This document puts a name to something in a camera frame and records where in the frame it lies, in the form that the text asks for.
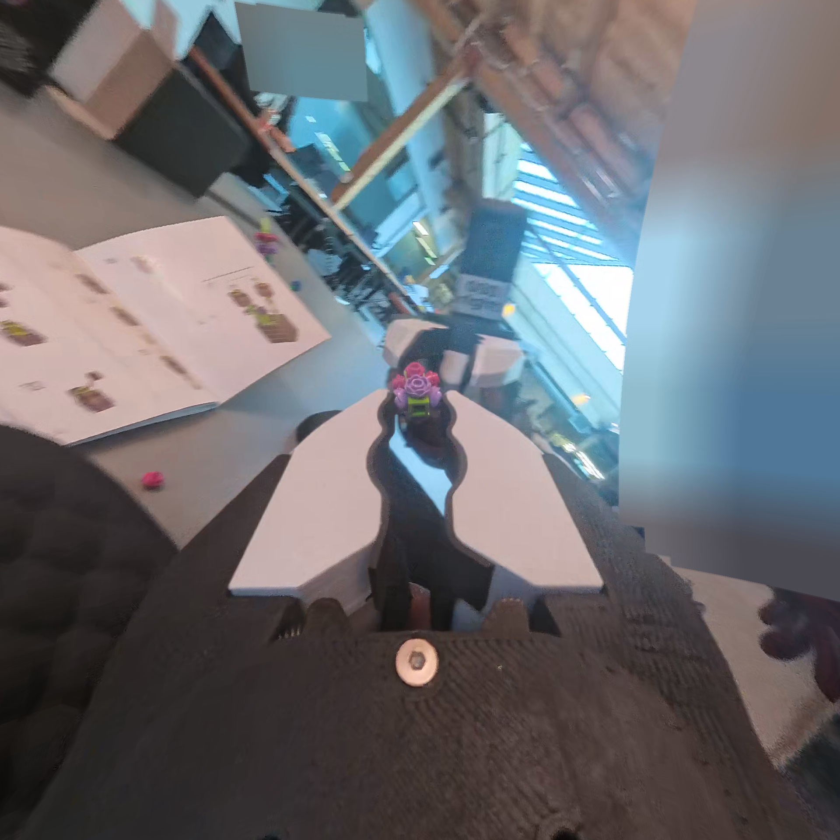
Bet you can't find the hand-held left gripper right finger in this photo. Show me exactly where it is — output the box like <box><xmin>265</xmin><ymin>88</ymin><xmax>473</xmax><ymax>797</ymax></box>
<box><xmin>445</xmin><ymin>390</ymin><xmax>605</xmax><ymax>597</ymax></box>

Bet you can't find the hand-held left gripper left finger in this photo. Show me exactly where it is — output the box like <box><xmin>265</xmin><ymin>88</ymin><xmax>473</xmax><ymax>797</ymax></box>
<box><xmin>228</xmin><ymin>388</ymin><xmax>396</xmax><ymax>613</ymax></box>

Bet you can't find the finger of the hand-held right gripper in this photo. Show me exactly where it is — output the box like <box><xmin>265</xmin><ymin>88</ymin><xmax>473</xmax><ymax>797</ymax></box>
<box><xmin>441</xmin><ymin>336</ymin><xmax>527</xmax><ymax>392</ymax></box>
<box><xmin>382</xmin><ymin>318</ymin><xmax>451</xmax><ymax>370</ymax></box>

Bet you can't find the purple pink toy flower assembly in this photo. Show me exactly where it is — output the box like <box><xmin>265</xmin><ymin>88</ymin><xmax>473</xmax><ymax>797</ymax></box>
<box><xmin>390</xmin><ymin>360</ymin><xmax>442</xmax><ymax>421</ymax></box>

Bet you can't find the grey desk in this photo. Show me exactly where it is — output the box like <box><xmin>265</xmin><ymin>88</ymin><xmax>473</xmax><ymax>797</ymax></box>
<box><xmin>0</xmin><ymin>79</ymin><xmax>421</xmax><ymax>555</ymax></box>

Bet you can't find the white instruction booklet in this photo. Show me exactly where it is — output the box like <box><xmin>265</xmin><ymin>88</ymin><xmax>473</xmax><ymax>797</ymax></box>
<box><xmin>0</xmin><ymin>215</ymin><xmax>333</xmax><ymax>448</ymax></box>

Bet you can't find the person's beige printed shirt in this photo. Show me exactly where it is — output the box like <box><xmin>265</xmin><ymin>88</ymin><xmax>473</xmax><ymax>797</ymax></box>
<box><xmin>659</xmin><ymin>556</ymin><xmax>840</xmax><ymax>778</ymax></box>

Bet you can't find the black quilted pad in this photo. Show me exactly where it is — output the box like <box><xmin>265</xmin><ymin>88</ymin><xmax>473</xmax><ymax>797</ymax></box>
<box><xmin>0</xmin><ymin>423</ymin><xmax>181</xmax><ymax>840</ymax></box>

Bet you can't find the black box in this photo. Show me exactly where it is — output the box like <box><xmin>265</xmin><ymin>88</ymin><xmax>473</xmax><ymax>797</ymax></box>
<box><xmin>117</xmin><ymin>64</ymin><xmax>255</xmax><ymax>199</ymax></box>

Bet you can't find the cardboard box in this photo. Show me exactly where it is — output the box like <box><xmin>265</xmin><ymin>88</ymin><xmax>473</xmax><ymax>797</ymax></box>
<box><xmin>49</xmin><ymin>0</ymin><xmax>182</xmax><ymax>140</ymax></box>

